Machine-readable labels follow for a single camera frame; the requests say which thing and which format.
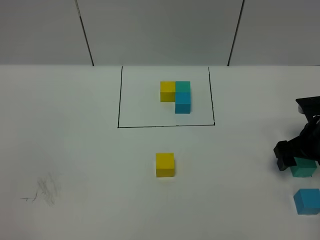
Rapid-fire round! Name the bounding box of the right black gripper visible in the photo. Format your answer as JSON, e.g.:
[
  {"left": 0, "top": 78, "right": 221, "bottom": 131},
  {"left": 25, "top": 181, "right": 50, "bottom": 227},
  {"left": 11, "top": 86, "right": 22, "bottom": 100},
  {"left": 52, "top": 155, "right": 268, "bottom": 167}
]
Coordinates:
[{"left": 273, "top": 96, "right": 320, "bottom": 171}]

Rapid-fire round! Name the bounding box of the blue template block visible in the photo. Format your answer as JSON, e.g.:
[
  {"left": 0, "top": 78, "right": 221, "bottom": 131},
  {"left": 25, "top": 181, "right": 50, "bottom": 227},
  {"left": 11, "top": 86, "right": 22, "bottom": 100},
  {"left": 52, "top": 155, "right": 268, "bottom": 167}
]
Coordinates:
[{"left": 175, "top": 92, "right": 191, "bottom": 114}]

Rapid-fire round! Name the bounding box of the green template block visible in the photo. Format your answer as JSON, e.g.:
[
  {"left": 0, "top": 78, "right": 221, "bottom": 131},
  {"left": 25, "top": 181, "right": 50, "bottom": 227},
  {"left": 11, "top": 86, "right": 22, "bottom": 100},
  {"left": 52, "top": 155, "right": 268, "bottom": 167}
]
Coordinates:
[{"left": 175, "top": 81, "right": 191, "bottom": 93}]

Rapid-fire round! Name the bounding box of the yellow template block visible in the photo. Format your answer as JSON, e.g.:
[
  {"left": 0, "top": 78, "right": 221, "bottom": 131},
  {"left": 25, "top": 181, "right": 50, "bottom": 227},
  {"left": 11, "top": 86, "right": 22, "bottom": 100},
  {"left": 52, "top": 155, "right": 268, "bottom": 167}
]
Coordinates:
[{"left": 160, "top": 81, "right": 176, "bottom": 102}]

